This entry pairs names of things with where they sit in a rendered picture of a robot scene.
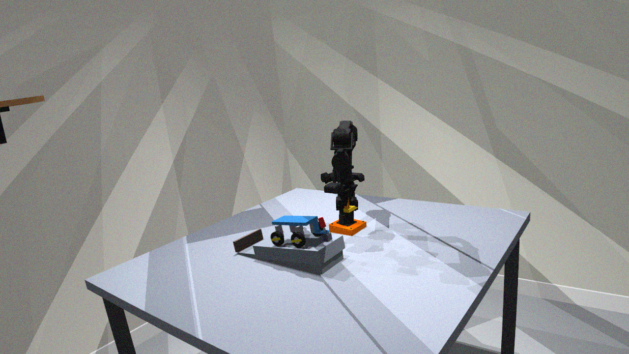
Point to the red-headed stop pin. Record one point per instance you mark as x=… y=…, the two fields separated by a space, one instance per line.
x=322 y=223

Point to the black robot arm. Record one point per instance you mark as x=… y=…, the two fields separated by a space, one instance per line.
x=344 y=139

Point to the yellow wedge chock with orange handle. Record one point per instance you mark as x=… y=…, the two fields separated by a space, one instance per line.
x=348 y=208

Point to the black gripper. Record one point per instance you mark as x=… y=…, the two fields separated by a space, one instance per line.
x=345 y=186

